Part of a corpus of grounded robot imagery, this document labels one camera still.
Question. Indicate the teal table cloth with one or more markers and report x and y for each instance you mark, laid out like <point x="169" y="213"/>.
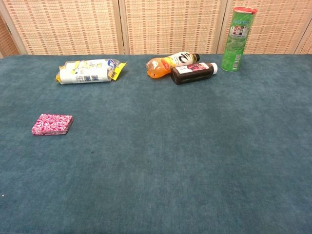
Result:
<point x="156" y="151"/>

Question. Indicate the orange drink bottle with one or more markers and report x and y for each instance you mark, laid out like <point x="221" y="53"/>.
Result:
<point x="158" y="67"/>

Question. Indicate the dark juice bottle white cap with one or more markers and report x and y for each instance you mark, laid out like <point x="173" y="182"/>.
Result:
<point x="192" y="72"/>

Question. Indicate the white yellow plastic bag pack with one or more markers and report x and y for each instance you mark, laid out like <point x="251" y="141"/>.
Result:
<point x="83" y="73"/>

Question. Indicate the woven bamboo screen panel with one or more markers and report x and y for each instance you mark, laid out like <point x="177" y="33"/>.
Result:
<point x="306" y="45"/>
<point x="275" y="26"/>
<point x="170" y="24"/>
<point x="6" y="41"/>
<point x="65" y="26"/>

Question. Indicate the green chips can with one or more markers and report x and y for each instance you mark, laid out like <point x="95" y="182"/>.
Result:
<point x="235" y="41"/>

